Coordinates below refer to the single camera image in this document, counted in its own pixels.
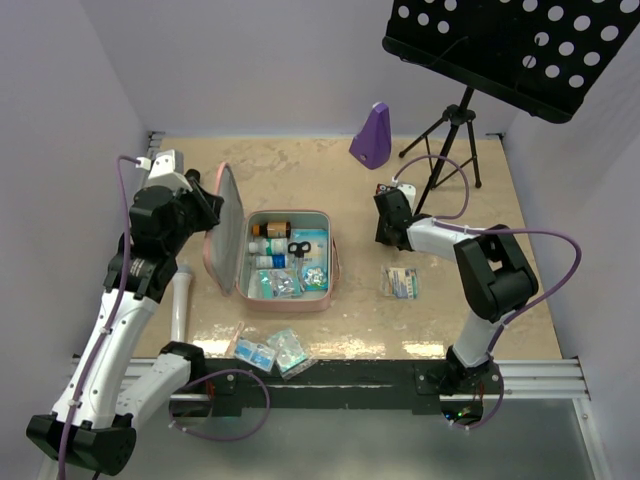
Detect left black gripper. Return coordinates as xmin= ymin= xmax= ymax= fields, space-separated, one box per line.
xmin=167 ymin=176 xmax=225 ymax=253

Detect large blue packet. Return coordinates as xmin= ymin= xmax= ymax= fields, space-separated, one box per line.
xmin=289 ymin=229 xmax=329 ymax=291

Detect black handled scissors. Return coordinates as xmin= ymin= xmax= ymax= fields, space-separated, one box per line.
xmin=288 ymin=241 xmax=311 ymax=269

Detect white green bottle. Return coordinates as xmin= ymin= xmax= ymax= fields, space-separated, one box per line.
xmin=248 ymin=238 xmax=288 ymax=255

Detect brown medicine bottle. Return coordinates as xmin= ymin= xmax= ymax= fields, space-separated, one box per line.
xmin=251 ymin=221 xmax=292 ymax=239

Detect pink medicine kit case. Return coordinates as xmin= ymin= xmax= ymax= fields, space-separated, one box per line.
xmin=203 ymin=163 xmax=340 ymax=313

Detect white blue small bottle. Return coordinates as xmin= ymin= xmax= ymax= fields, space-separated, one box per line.
xmin=254 ymin=254 xmax=288 ymax=269

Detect teal topped zip bag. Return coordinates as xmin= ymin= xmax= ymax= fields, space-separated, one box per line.
xmin=257 ymin=269 xmax=303 ymax=300

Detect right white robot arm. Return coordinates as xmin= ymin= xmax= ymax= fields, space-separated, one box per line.
xmin=374 ymin=187 xmax=539 ymax=393

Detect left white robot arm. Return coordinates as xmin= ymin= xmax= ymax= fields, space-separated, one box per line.
xmin=26 ymin=170 xmax=224 ymax=476

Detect owl pattern block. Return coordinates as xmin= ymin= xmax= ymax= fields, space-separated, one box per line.
xmin=375 ymin=183 xmax=392 ymax=195

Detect black microphone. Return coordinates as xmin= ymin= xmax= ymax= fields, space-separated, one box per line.
xmin=185 ymin=169 xmax=201 ymax=182

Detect white tube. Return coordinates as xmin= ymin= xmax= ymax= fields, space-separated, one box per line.
xmin=171 ymin=265 xmax=193 ymax=342

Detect bandage packet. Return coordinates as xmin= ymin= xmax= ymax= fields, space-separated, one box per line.
xmin=380 ymin=266 xmax=419 ymax=300

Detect purple metronome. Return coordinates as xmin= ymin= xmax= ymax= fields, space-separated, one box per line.
xmin=349 ymin=102 xmax=392 ymax=170

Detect blue white sachet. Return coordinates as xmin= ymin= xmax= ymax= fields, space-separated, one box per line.
xmin=233 ymin=337 xmax=277 ymax=373

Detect teal blister pack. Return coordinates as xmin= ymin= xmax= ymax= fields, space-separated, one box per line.
xmin=267 ymin=328 xmax=317 ymax=380

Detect black music stand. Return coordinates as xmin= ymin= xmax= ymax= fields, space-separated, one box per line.
xmin=382 ymin=1 xmax=639 ymax=220

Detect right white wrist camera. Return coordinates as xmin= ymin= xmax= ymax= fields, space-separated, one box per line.
xmin=396 ymin=183 xmax=417 ymax=207

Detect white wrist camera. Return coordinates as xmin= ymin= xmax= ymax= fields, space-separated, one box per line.
xmin=136 ymin=149 xmax=192 ymax=192
xmin=396 ymin=183 xmax=417 ymax=207

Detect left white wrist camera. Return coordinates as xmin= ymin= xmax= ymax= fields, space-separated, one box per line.
xmin=136 ymin=149 xmax=192 ymax=192

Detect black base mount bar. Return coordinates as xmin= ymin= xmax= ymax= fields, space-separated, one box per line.
xmin=149 ymin=357 xmax=506 ymax=419

